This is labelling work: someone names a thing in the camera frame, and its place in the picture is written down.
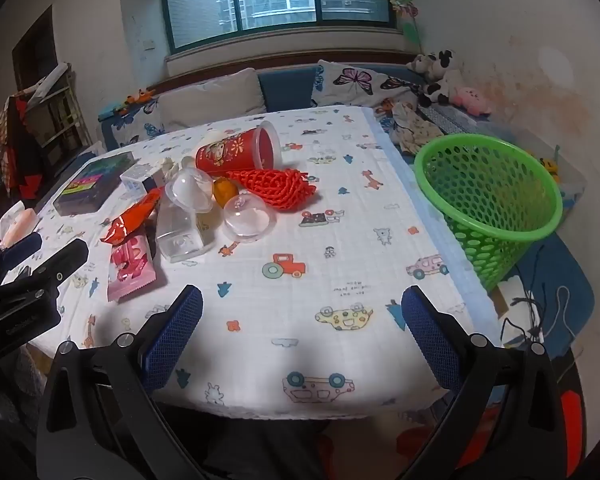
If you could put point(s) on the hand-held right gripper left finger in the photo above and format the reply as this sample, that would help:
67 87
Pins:
177 335

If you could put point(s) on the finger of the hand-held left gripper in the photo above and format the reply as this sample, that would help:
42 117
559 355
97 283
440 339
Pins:
22 251
65 257

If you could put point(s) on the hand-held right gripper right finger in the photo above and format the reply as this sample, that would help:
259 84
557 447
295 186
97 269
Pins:
430 340

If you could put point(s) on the pink snack packet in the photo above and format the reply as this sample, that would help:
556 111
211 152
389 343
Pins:
130 270

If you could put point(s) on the orange snack packet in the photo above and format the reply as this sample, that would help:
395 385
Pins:
130 220

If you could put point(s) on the clear plastic bottle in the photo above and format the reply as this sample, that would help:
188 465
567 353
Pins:
180 240

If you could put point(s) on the white printed carton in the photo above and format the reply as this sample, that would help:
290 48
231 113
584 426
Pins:
140 177

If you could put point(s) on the green plastic mesh basket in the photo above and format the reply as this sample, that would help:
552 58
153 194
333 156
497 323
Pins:
460 232

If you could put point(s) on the clear plastic dome lid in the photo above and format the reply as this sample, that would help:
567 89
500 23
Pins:
247 220
190 190

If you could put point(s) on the white paper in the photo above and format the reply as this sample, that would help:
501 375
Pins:
168 166

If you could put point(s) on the small orange fruit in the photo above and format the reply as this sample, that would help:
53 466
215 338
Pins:
225 192

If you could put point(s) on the red foam fruit net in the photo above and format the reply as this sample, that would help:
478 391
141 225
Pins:
275 186

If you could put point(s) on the red printed paper cup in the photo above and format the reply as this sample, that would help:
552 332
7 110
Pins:
230 151

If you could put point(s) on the peach tissue pack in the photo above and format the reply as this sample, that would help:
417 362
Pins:
20 225

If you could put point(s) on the grey marker pen case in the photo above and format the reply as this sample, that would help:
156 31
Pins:
90 185

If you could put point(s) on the red and black hanging clothes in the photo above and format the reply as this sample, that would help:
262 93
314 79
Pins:
25 160

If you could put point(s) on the metal shelf rack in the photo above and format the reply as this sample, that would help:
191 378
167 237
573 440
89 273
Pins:
60 110

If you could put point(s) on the teal toy block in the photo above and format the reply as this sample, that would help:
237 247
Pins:
111 110

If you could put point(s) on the small butterfly print pillow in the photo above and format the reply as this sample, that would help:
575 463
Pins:
140 121

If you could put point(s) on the white cartoon printed tablecloth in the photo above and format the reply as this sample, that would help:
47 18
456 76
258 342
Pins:
330 210

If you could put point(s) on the orange toy figures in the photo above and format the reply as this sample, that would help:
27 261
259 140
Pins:
140 96

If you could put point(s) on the patterned child garment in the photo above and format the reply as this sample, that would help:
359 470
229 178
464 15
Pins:
415 130

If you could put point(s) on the yellow toy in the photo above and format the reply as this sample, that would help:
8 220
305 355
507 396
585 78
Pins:
550 165

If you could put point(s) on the clear plastic storage box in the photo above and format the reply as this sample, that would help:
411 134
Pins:
575 180

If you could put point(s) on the beige cushion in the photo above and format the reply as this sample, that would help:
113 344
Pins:
210 95

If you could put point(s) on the grey patterned cushion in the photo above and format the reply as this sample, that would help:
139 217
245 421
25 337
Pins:
447 117

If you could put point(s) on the pink plush toy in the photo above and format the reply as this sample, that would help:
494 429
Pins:
472 100

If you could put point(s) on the black and white plush toy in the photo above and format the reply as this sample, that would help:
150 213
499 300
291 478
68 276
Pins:
445 87

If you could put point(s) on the large butterfly print pillow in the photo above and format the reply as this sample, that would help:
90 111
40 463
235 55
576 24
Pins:
360 82

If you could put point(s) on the green framed window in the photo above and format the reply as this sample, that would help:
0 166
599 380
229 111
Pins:
280 0

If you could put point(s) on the green paper wall decoration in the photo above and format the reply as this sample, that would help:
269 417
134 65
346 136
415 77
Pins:
407 15

